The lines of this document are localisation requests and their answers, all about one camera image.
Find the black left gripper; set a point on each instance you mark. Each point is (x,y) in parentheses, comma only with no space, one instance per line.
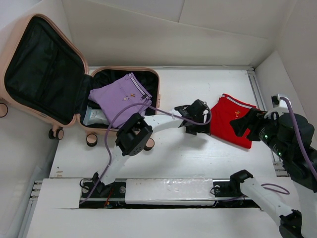
(203,129)

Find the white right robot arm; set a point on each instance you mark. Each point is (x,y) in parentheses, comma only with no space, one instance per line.
(301,168)

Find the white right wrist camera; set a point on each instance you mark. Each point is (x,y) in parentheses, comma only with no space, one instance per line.
(279,102)

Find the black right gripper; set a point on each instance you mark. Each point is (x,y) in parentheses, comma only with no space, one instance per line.
(252,120)

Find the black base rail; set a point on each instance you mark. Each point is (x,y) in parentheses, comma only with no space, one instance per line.
(161,193)

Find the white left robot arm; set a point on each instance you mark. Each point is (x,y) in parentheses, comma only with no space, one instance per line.
(133,136)

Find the purple shorts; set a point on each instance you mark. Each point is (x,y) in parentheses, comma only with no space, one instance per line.
(121,99)

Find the pink hard-shell suitcase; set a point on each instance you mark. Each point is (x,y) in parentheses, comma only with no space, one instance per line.
(45,75)

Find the white cotton pads pack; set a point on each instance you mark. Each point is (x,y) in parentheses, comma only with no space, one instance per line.
(94,116)

